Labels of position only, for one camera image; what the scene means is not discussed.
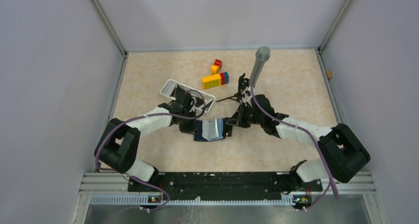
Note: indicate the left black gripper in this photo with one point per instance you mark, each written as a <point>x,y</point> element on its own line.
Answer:
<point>190,128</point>

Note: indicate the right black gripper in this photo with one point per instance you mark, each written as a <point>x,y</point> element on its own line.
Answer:
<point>237,119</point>

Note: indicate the blue leather card holder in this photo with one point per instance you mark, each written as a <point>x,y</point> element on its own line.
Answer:
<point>209,131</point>

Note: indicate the black mini tripod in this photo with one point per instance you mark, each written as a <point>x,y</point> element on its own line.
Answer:
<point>240,91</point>

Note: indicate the grey microphone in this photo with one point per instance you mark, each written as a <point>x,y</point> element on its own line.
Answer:
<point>262,55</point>

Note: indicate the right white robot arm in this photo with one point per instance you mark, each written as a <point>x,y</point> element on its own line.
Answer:
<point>341,153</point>

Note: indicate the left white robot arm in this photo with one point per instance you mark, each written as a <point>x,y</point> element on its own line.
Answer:
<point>118,146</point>

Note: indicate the white rectangular tray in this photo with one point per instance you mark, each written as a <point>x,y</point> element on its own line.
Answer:
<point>202,101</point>

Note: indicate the yellow toy block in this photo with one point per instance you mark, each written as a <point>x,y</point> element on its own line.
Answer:
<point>212,81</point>

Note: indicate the red blue toy block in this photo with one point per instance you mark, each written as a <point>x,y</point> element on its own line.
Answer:
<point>224,78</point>

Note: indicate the small orange toy block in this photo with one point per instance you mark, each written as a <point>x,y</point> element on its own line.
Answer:
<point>214,69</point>

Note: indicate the small red toy block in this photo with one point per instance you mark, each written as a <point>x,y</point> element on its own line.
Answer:
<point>218,63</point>

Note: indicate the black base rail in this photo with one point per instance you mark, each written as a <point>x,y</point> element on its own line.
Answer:
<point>232,186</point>

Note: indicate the small brown wall object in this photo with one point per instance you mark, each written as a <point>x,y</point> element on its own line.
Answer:
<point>329,74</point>

